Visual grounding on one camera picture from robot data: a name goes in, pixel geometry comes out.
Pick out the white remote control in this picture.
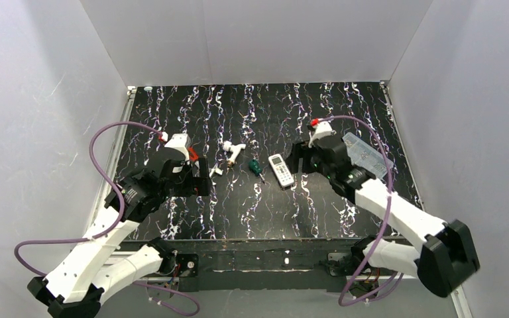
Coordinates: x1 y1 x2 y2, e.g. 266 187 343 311
268 154 294 188

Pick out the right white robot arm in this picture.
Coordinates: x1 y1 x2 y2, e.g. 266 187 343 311
286 136 481 297

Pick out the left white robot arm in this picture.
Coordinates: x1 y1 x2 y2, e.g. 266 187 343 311
27 146 211 317

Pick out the clear plastic screw box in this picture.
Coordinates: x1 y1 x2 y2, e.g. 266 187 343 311
342 132 394 179

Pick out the white plastic faucet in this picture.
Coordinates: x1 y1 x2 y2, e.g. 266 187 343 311
222 140 246 168

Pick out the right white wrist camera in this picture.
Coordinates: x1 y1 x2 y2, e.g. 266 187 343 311
308 119 335 148

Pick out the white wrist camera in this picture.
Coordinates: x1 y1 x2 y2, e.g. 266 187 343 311
158 132 191 156
308 119 335 148

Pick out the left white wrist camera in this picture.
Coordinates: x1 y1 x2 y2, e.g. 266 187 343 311
158 132 191 156

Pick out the green handled screwdriver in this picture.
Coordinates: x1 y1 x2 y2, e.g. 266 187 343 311
249 159 266 184

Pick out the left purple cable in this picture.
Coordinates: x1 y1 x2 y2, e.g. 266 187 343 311
13 121 201 317

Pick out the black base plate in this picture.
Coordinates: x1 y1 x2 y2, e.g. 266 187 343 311
118 238 396 294

